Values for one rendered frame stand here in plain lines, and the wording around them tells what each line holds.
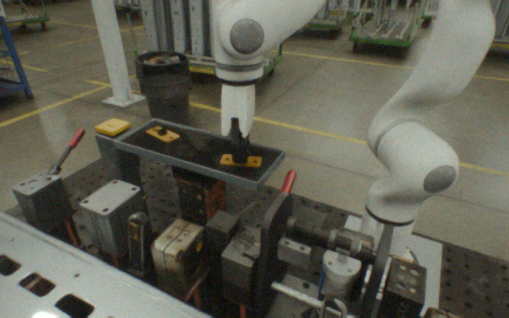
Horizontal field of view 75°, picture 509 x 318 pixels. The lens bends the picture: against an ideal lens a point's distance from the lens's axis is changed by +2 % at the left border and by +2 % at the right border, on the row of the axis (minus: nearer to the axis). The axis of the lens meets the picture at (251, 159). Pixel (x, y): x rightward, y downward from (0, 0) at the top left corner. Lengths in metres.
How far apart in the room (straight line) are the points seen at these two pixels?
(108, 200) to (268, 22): 0.46
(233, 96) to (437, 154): 0.40
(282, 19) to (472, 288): 0.97
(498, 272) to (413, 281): 0.76
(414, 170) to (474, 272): 0.61
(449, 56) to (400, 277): 0.39
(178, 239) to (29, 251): 0.34
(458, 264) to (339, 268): 0.74
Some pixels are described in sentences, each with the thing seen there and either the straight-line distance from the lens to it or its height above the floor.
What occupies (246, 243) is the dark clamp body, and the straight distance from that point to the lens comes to 0.62.
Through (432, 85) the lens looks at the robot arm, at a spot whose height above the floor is 1.31.
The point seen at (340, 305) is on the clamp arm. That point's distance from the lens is 0.53.
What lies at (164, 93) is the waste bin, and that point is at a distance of 3.18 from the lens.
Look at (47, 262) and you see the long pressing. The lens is 0.80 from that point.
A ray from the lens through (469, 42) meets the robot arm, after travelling 0.71.
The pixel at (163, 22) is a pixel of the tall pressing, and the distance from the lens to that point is 5.20.
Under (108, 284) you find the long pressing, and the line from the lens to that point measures 0.71.
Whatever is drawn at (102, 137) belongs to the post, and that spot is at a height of 1.14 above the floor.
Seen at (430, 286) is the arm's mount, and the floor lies 0.80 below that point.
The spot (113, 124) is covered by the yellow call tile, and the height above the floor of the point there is 1.16.
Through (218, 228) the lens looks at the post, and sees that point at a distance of 0.62.
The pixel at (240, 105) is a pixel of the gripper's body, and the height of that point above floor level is 1.31.
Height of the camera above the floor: 1.53
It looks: 32 degrees down
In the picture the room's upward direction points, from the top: straight up
